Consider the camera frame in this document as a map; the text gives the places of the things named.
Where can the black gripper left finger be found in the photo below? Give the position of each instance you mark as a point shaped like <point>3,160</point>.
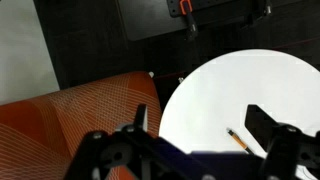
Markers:
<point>141,116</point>

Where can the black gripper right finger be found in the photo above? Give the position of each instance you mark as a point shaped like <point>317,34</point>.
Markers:
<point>260,123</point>

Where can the orange black click pen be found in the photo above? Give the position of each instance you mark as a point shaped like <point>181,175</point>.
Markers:
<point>238,140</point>

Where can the orange patterned corner sofa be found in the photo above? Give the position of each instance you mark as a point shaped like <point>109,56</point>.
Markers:
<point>66,110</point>

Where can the black robot mounting cart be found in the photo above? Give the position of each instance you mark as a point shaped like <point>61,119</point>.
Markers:
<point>146,20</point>

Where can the orange black bar clamp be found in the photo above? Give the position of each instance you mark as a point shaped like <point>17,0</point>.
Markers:
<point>191,25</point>

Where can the white round pedestal table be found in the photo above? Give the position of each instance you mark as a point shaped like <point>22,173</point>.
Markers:
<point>233,93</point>

